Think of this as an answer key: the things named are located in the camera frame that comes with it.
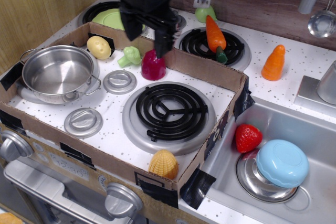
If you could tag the orange toy cone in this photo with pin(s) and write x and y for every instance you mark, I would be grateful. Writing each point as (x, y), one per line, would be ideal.
(273, 67)

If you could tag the orange object bottom left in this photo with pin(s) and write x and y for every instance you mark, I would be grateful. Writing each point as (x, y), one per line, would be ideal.
(9, 218)

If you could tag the black burner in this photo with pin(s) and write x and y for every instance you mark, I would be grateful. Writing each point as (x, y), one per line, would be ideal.
(168, 116)
(91, 12)
(237, 51)

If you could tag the green toy broccoli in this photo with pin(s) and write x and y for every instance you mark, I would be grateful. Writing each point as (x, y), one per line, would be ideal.
(131, 56)

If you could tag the orange toy carrot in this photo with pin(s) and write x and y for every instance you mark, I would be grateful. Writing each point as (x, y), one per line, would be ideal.
(216, 40)

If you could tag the green plastic plate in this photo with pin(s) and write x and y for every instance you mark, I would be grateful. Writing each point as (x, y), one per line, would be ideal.
(110, 18)

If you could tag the back left black burner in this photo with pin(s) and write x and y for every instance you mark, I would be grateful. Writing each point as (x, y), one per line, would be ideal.
(91, 12)

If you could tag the silver stove knob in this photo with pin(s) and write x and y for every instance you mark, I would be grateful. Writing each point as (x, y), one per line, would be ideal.
(119, 82)
(83, 123)

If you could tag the yellow toy corn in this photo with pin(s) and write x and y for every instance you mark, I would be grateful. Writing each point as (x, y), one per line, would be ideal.
(164, 164)

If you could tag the yellow toy potato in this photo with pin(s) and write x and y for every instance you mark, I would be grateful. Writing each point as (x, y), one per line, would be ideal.
(99, 47)

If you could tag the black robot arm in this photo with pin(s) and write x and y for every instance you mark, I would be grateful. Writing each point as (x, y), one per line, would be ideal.
(155, 14)

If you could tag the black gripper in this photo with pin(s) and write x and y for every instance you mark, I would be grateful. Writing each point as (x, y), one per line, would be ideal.
(155, 14)

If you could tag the back right black burner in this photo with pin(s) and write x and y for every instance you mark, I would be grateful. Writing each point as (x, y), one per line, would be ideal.
(237, 51)

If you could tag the front right black burner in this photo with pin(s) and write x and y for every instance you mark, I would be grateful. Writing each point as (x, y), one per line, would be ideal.
(168, 116)

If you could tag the right front oven knob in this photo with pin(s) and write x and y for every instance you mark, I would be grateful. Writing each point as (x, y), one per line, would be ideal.
(121, 201)

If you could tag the hanging steel ladle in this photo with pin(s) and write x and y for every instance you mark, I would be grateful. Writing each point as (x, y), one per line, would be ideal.
(322, 23)

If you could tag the steel bowl in sink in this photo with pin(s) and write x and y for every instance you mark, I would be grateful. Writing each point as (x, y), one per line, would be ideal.
(256, 185)

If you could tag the upper silver stove knob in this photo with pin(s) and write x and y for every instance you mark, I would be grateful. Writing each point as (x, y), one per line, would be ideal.
(119, 82)

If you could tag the lower silver stove knob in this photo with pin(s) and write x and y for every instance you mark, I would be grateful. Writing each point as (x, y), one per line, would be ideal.
(83, 123)

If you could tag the steel sink basin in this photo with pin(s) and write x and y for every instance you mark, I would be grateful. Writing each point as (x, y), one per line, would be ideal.
(314, 201)

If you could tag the light blue plastic bowl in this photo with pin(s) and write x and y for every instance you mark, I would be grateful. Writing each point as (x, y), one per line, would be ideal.
(283, 163)

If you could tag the red toy strawberry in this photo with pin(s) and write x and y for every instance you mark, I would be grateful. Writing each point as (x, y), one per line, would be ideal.
(247, 138)

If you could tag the oven knob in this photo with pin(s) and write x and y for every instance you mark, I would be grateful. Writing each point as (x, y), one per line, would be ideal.
(121, 201)
(14, 146)

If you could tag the cardboard fence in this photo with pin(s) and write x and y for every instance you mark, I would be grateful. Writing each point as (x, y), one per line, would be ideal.
(193, 184)

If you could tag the steel cooking pot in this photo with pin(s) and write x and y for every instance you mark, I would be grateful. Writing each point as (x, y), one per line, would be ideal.
(59, 74)

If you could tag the left front oven knob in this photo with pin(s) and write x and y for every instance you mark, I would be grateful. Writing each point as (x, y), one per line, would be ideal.
(14, 146)

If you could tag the dark red toy vegetable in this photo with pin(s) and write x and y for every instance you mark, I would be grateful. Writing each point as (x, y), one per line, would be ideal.
(152, 67)

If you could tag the green toy pear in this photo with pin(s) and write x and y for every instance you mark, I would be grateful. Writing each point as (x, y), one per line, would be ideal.
(202, 13)

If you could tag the oven door handle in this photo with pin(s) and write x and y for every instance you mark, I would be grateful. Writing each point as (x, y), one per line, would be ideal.
(48, 190)

